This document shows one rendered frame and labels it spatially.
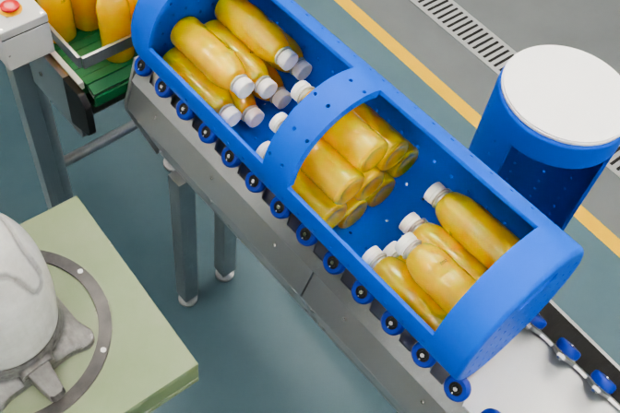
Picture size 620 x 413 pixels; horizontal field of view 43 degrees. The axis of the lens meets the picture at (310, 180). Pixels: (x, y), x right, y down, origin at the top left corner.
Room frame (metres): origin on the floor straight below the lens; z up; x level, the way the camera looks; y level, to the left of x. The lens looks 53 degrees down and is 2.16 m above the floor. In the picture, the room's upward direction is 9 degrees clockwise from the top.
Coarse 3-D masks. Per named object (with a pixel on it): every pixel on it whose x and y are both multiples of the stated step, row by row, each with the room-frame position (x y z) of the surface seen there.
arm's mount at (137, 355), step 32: (32, 224) 0.64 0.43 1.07; (64, 224) 0.65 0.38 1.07; (96, 224) 0.66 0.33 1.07; (64, 256) 0.59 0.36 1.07; (96, 256) 0.61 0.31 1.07; (64, 288) 0.54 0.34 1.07; (96, 288) 0.55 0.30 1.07; (128, 288) 0.56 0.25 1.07; (96, 320) 0.50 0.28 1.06; (128, 320) 0.51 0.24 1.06; (160, 320) 0.52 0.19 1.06; (96, 352) 0.45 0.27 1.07; (128, 352) 0.46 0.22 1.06; (160, 352) 0.47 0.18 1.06; (64, 384) 0.40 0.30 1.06; (96, 384) 0.40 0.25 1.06; (128, 384) 0.41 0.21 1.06; (160, 384) 0.42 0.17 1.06
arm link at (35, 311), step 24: (0, 216) 0.50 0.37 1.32; (0, 240) 0.46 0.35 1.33; (24, 240) 0.48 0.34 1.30; (0, 264) 0.43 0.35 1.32; (24, 264) 0.45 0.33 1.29; (0, 288) 0.41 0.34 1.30; (24, 288) 0.43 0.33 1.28; (48, 288) 0.46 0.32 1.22; (0, 312) 0.40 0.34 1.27; (24, 312) 0.41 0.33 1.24; (48, 312) 0.44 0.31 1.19; (0, 336) 0.38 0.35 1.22; (24, 336) 0.40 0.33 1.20; (48, 336) 0.43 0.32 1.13; (0, 360) 0.38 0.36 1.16; (24, 360) 0.40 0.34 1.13
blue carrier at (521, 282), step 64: (192, 0) 1.18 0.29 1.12; (256, 0) 1.26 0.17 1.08; (320, 64) 1.12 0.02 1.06; (256, 128) 1.01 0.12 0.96; (320, 128) 0.82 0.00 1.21; (512, 192) 0.76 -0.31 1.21; (512, 256) 0.63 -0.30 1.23; (576, 256) 0.66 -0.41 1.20; (448, 320) 0.55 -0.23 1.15; (512, 320) 0.57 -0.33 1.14
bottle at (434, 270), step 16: (416, 240) 0.71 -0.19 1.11; (416, 256) 0.67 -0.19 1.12; (432, 256) 0.67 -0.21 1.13; (448, 256) 0.68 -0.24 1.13; (416, 272) 0.65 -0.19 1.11; (432, 272) 0.64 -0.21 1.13; (448, 272) 0.64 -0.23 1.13; (464, 272) 0.65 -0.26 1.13; (432, 288) 0.62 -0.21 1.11; (448, 288) 0.62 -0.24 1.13; (464, 288) 0.62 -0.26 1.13; (448, 304) 0.60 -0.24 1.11
